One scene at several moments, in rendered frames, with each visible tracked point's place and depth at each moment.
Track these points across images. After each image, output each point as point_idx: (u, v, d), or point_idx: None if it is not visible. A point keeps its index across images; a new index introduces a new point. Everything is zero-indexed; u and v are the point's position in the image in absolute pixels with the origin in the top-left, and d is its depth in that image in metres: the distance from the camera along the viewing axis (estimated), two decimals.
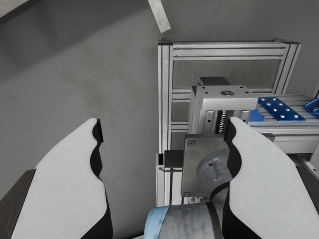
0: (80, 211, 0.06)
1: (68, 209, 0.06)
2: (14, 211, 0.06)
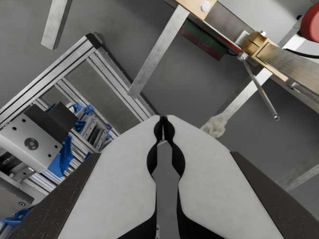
0: (130, 206, 0.06)
1: (120, 200, 0.06)
2: (78, 187, 0.07)
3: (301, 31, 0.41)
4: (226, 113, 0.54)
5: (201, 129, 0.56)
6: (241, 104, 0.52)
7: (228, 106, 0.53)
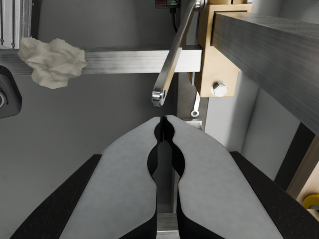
0: (131, 206, 0.06)
1: (120, 200, 0.06)
2: (79, 188, 0.07)
3: None
4: (91, 60, 0.25)
5: (23, 42, 0.24)
6: (125, 71, 0.26)
7: (103, 52, 0.25)
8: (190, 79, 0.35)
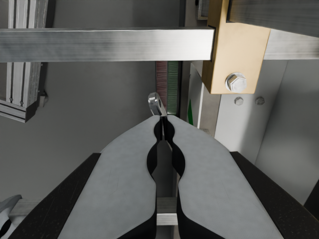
0: (130, 206, 0.06)
1: (120, 200, 0.06)
2: (78, 187, 0.07)
3: None
4: None
5: None
6: None
7: None
8: None
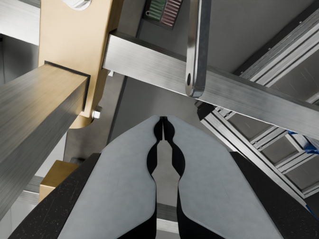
0: (130, 206, 0.06)
1: (120, 200, 0.06)
2: (78, 187, 0.07)
3: None
4: None
5: None
6: None
7: None
8: None
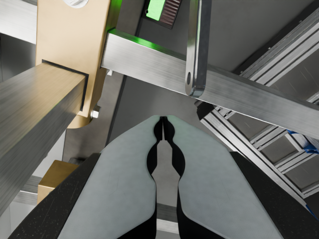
0: (130, 206, 0.06)
1: (120, 200, 0.06)
2: (78, 187, 0.07)
3: None
4: None
5: None
6: None
7: None
8: None
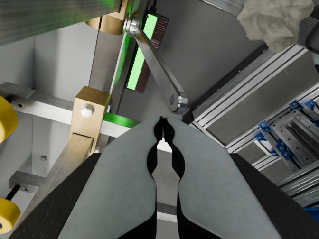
0: (130, 206, 0.06)
1: (120, 200, 0.06)
2: (78, 187, 0.07)
3: None
4: (237, 4, 0.22)
5: (280, 49, 0.25)
6: None
7: (220, 6, 0.22)
8: None
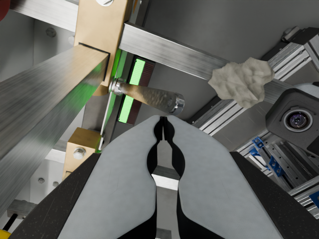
0: (130, 206, 0.06)
1: (120, 200, 0.06)
2: (78, 187, 0.07)
3: (4, 15, 0.20)
4: (207, 71, 0.25)
5: (249, 105, 0.28)
6: (182, 48, 0.24)
7: (192, 73, 0.25)
8: None
